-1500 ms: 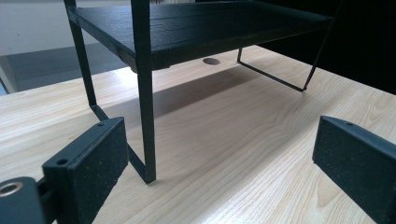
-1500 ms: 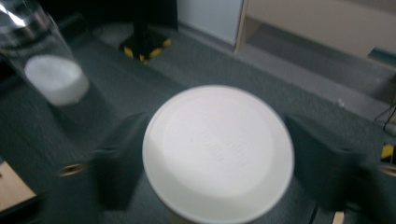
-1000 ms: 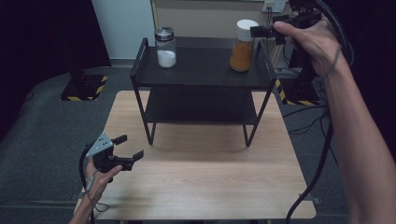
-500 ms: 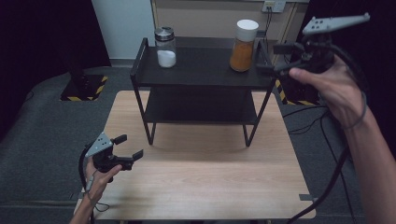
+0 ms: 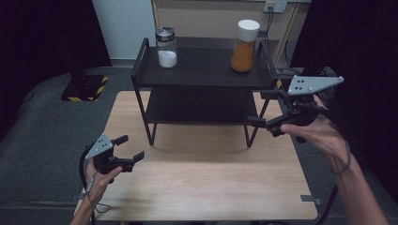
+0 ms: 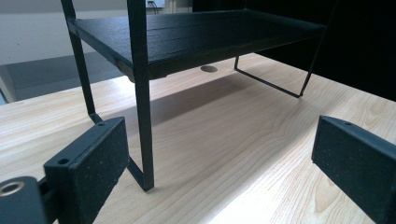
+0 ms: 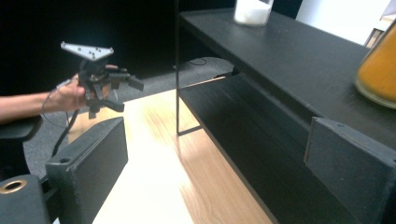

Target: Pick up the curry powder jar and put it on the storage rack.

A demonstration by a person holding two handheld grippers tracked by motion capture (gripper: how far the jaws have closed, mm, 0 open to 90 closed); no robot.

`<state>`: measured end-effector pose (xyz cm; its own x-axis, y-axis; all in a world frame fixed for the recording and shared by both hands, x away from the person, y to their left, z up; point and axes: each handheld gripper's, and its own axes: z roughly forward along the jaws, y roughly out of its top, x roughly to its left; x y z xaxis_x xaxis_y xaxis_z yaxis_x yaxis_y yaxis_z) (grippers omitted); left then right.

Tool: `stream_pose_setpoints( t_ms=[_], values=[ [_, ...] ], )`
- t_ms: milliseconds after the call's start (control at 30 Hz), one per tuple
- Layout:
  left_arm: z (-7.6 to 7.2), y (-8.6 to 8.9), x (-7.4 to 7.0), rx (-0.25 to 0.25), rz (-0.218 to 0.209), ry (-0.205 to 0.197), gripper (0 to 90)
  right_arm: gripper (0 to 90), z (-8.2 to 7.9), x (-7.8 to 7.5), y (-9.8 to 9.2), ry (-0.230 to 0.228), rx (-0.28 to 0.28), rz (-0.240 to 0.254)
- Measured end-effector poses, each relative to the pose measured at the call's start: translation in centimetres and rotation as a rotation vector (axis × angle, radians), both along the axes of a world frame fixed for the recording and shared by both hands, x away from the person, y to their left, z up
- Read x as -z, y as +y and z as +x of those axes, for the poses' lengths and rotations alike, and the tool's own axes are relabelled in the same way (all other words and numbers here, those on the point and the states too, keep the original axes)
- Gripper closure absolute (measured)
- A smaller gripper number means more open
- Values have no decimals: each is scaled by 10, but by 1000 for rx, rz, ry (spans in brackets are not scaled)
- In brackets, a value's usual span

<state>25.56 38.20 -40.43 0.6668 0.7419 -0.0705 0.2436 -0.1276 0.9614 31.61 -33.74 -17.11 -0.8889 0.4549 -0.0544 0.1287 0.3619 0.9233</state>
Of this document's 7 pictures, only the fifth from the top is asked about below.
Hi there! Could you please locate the black wall cable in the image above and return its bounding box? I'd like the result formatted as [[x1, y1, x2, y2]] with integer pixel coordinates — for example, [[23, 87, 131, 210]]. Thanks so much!
[[283, 39, 294, 69]]

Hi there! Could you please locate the glass jar with white powder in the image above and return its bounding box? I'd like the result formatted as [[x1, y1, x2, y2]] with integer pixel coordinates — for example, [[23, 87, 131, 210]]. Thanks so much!
[[155, 26, 178, 69]]

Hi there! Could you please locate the black two-tier rack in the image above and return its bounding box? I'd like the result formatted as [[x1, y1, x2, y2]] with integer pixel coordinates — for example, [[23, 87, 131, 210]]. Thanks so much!
[[130, 37, 279, 148]]

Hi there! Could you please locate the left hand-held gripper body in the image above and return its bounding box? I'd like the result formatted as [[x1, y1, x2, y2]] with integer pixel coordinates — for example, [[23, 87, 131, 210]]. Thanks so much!
[[84, 133, 136, 176]]

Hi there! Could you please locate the short black floor cable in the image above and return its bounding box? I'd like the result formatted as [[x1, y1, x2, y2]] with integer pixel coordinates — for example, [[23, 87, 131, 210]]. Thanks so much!
[[23, 89, 36, 104]]

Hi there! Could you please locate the black plug cable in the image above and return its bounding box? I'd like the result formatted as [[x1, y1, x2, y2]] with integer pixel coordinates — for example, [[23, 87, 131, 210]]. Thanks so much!
[[264, 7, 274, 43]]

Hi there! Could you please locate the black curtain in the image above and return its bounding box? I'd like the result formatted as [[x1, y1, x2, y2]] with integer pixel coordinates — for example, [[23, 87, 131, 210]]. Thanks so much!
[[0, 0, 112, 142], [290, 0, 398, 201]]

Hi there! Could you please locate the dark wrist band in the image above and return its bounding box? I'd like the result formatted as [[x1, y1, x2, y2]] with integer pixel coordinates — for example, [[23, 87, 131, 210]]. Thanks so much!
[[329, 140, 352, 176]]

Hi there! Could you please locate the person's left hand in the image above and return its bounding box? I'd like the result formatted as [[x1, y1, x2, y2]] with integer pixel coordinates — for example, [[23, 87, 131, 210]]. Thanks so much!
[[84, 158, 124, 204]]

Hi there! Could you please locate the grey wrist strap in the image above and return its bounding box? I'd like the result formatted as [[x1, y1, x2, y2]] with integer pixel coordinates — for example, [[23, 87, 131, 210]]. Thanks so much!
[[85, 177, 96, 194]]

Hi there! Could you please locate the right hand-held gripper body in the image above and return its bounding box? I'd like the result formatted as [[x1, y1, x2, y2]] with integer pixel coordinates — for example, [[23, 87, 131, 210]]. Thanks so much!
[[266, 75, 345, 139]]

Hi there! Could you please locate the person's right hand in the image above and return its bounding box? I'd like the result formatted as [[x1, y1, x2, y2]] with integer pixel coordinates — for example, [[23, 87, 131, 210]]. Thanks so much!
[[280, 95, 352, 174]]

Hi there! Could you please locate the left hand-held gripper cable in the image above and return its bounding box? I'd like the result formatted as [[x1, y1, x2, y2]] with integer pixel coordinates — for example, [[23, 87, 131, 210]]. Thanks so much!
[[78, 143, 97, 225]]

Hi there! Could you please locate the black stand with striped base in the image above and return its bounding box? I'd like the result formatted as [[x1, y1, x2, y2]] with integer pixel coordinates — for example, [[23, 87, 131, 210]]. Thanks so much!
[[60, 55, 110, 102], [276, 71, 294, 95]]

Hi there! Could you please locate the white wall socket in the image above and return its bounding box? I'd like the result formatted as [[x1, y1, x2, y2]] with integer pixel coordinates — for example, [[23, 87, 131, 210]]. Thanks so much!
[[262, 0, 288, 13]]

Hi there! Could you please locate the light wooden cabinet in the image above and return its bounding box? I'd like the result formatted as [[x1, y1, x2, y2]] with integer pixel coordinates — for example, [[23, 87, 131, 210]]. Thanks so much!
[[151, 0, 301, 68]]

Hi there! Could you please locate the jar with orange powder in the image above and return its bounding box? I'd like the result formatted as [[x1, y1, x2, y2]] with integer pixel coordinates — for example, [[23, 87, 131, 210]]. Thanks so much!
[[230, 19, 261, 73]]

